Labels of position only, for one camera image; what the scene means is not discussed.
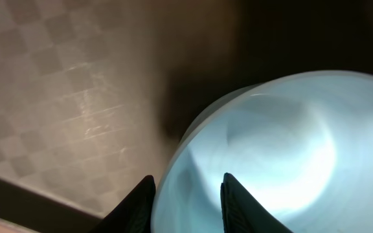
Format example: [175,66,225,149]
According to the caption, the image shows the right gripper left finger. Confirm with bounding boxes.
[89,175,156,233]

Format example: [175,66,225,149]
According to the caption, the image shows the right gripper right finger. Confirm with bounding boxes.
[220,173,292,233]

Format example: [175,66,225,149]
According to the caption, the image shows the light blue bowl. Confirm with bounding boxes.
[151,71,373,232]

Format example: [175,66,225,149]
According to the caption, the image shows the brown serving tray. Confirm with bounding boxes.
[0,0,373,232]

